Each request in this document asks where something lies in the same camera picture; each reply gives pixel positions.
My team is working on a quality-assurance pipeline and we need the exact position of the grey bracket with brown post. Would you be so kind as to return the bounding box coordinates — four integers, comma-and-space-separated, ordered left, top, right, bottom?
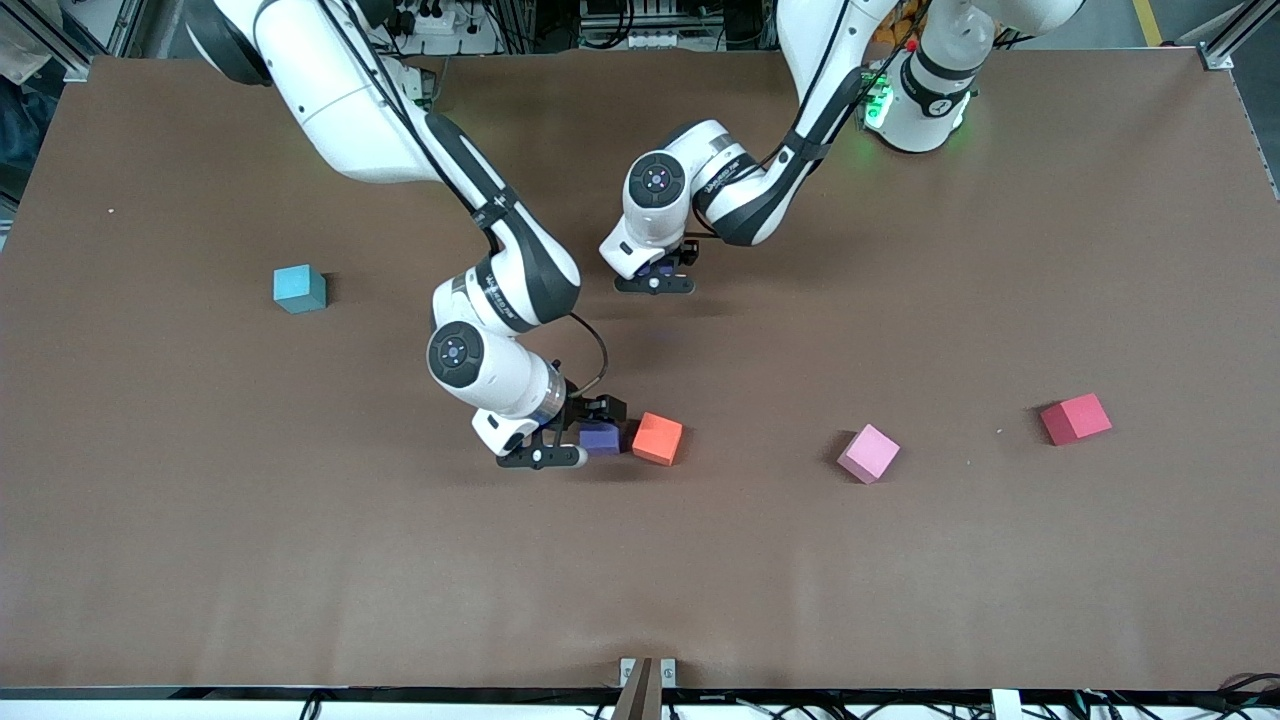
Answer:
618, 656, 678, 720

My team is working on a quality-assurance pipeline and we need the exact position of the pink foam cube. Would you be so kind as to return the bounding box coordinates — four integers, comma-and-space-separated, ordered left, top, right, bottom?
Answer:
837, 423, 901, 485

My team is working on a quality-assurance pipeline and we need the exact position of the silver aluminium frame profile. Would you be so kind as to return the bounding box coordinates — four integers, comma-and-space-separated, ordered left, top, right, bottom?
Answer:
1195, 0, 1280, 71
0, 0, 151, 83

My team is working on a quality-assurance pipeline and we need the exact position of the blue fabric item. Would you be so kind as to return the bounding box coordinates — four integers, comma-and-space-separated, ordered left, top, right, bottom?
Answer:
0, 78, 46, 206

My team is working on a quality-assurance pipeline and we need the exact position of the orange foam cube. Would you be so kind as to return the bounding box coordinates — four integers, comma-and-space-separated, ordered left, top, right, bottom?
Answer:
631, 411, 685, 468

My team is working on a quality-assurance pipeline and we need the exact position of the teal foam cube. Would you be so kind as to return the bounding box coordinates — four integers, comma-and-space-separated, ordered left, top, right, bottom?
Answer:
273, 264, 328, 315

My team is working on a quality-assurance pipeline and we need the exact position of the white power strip with plugs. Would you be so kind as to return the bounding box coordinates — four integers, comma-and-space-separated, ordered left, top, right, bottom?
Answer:
385, 0, 471, 36

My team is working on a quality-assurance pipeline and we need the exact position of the brown table cover sheet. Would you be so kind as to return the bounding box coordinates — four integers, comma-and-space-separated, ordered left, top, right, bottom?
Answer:
0, 48, 1280, 693

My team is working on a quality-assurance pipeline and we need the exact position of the pile of orange objects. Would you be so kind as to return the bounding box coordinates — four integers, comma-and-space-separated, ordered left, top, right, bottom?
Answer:
880, 0, 926, 46

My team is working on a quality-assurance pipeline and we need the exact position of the beige fabric item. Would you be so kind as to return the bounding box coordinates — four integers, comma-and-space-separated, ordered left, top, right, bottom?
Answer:
0, 0, 63, 81

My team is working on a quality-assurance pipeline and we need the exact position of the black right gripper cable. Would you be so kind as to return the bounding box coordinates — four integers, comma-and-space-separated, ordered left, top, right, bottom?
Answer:
568, 312, 610, 399

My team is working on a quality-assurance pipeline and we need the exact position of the red foam cube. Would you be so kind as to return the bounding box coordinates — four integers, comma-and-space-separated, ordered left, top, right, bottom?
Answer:
1040, 392, 1113, 447

